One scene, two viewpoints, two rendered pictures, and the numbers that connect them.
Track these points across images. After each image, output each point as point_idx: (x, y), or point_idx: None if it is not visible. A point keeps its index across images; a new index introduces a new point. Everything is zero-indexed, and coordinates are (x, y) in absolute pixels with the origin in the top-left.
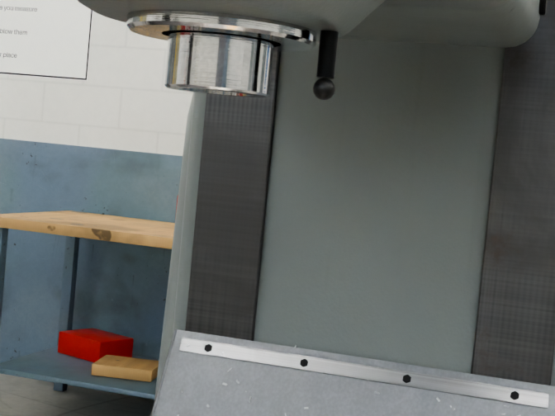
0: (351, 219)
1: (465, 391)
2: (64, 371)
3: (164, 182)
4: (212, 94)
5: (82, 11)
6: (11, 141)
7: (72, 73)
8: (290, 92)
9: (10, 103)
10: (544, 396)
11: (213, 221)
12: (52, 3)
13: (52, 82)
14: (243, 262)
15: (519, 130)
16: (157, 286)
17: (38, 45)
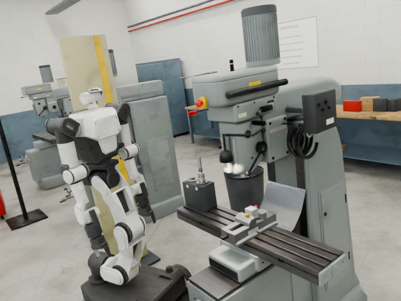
0: (283, 168)
1: (296, 189)
2: None
3: (344, 93)
4: None
5: (315, 46)
6: None
7: (314, 65)
8: None
9: (299, 76)
10: (304, 190)
11: (269, 168)
12: (307, 46)
13: (309, 68)
14: (273, 172)
15: (297, 159)
16: (345, 122)
17: (304, 58)
